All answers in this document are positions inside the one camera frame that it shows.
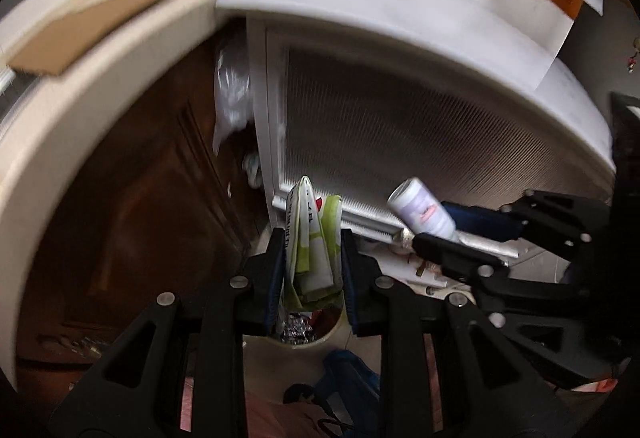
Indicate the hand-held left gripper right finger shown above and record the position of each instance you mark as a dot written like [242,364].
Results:
[348,278]

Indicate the round trash bin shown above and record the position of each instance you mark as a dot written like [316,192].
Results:
[320,339]

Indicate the clear plastic bag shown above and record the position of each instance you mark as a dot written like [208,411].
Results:
[230,88]

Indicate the white cabinet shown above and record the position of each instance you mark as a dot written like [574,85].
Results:
[400,118]

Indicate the brown cardboard sheet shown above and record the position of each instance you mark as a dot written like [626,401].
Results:
[90,28]

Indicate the green white packet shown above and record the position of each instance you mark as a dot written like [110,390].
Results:
[310,238]

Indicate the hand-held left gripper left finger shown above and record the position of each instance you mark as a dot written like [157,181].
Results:
[275,268]

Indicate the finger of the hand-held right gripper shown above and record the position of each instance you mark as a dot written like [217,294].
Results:
[480,220]
[450,253]

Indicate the person's leg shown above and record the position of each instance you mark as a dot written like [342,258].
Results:
[280,418]

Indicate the white bottle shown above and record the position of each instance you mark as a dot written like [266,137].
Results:
[420,208]

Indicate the blue cloth bag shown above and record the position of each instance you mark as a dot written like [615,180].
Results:
[350,378]

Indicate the dark wooden cabinet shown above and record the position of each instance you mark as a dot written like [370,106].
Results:
[125,218]

